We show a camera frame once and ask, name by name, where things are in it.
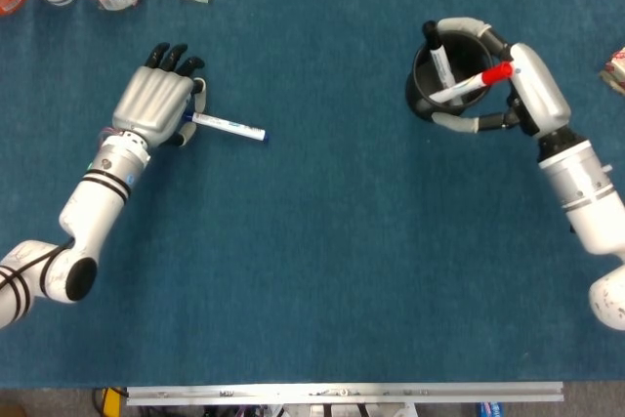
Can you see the blue table cloth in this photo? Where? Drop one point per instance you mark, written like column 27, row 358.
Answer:
column 312, row 241

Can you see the red whiteboard marker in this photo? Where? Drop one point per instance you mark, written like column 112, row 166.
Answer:
column 493, row 75

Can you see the black mesh pen cup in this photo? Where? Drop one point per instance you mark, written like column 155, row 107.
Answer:
column 415, row 95

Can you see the yellow object under table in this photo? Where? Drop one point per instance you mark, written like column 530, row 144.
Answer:
column 113, row 402

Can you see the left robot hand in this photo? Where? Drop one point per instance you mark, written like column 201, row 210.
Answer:
column 151, row 99

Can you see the blue whiteboard marker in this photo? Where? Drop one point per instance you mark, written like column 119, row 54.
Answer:
column 229, row 125

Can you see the silver foil snack package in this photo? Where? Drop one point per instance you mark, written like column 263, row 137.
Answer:
column 616, row 70

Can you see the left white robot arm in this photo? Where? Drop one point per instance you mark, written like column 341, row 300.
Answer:
column 97, row 192

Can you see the black whiteboard marker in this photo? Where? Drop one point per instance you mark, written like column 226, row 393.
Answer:
column 439, row 60

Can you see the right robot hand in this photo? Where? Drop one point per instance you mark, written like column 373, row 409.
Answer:
column 542, row 95

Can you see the blue packet under table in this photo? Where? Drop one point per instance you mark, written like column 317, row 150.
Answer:
column 489, row 409

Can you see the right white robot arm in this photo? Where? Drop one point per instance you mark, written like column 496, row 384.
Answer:
column 581, row 192

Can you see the aluminium table rail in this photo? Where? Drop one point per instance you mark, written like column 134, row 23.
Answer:
column 342, row 392

